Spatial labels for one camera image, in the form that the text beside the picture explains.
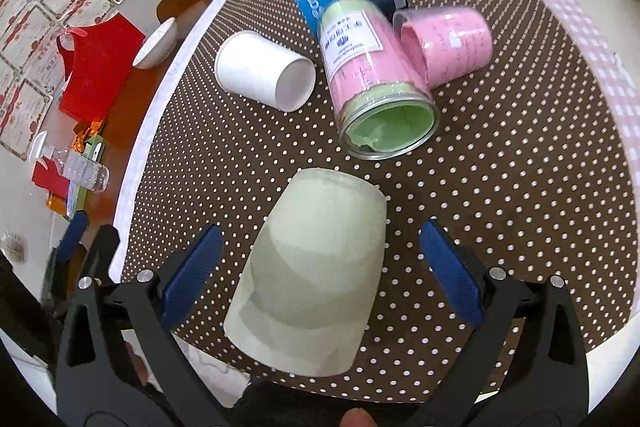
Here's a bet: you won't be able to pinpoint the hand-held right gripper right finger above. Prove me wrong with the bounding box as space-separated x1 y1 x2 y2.
400 218 589 427

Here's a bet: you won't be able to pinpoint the gold foil wrapper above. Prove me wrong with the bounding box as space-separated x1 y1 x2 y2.
71 121 106 154

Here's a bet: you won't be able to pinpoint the red paper bag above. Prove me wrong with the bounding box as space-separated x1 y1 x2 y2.
56 12 147 128

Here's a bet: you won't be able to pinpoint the pale green cup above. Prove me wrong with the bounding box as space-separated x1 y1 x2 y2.
222 168 389 378

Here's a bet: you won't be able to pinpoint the clear plastic water bottle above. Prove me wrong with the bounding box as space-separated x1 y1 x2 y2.
29 132 110 194

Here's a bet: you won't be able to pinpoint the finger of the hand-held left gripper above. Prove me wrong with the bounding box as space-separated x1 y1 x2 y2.
42 210 91 319

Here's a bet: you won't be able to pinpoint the white bowl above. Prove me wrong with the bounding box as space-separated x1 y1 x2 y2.
132 18 179 70

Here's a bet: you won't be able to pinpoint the white paper cup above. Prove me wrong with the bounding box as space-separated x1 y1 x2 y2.
214 31 317 112

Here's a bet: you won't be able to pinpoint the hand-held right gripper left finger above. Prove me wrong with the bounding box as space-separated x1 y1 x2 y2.
54 223 241 427

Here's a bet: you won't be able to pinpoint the clear canister pink towel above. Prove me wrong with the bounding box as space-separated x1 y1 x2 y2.
392 7 494 90

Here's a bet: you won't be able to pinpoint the pink checkered cloth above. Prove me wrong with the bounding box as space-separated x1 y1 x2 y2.
452 0 640 142

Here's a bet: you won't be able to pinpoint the brown polka dot tablecloth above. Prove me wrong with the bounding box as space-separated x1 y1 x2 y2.
120 0 632 405

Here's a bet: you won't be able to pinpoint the red envelope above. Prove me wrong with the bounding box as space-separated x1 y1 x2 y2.
31 156 72 202

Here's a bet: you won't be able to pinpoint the clear canister pink green towels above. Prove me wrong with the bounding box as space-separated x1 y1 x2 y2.
317 0 441 160

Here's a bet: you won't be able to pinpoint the person's right hand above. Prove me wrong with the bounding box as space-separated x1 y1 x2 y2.
340 409 377 427

